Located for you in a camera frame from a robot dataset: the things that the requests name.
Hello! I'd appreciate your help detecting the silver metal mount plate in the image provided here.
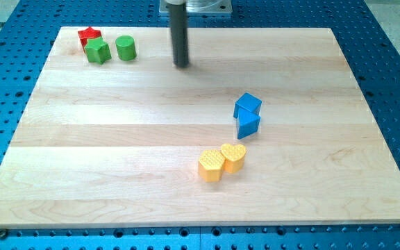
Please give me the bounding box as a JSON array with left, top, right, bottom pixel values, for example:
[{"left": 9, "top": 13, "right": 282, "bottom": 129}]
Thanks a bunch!
[{"left": 158, "top": 0, "right": 233, "bottom": 16}]

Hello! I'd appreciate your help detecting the yellow heart block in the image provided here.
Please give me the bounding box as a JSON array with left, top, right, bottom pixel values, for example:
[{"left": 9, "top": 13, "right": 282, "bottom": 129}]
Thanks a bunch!
[{"left": 220, "top": 144, "right": 247, "bottom": 174}]

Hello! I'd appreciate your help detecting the blue cube block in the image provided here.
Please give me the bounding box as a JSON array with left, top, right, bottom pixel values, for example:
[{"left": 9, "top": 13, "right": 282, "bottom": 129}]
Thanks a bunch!
[{"left": 233, "top": 92, "right": 262, "bottom": 118}]

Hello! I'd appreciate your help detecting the green star block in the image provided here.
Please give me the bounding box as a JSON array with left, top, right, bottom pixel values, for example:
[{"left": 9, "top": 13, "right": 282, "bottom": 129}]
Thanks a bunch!
[{"left": 84, "top": 37, "right": 112, "bottom": 65}]

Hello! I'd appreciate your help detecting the green cylinder block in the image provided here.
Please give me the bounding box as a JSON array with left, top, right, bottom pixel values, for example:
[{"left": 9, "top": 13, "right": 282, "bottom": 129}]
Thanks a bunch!
[{"left": 115, "top": 35, "right": 137, "bottom": 61}]

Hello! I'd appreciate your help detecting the blue triangle block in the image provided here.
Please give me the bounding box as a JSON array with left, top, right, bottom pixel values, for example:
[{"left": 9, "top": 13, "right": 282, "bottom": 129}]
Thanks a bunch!
[{"left": 237, "top": 109, "right": 260, "bottom": 140}]

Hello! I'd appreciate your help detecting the wooden board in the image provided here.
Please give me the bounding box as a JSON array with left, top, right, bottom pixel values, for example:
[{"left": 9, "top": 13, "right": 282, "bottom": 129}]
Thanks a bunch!
[{"left": 0, "top": 27, "right": 400, "bottom": 228}]

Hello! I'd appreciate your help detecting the red star block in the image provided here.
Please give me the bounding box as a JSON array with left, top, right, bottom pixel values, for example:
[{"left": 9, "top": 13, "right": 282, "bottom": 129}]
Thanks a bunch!
[{"left": 77, "top": 26, "right": 102, "bottom": 51}]

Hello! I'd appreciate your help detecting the yellow hexagon block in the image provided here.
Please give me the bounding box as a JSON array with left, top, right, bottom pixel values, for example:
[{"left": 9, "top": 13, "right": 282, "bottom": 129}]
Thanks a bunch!
[{"left": 198, "top": 149, "right": 225, "bottom": 182}]

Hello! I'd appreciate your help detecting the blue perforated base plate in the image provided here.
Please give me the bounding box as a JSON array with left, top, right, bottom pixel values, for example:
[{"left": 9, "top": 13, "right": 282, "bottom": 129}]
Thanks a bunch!
[{"left": 0, "top": 1, "right": 400, "bottom": 249}]

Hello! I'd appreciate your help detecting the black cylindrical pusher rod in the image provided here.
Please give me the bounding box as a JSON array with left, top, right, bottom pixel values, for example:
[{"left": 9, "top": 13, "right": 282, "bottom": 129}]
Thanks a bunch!
[{"left": 166, "top": 0, "right": 189, "bottom": 68}]

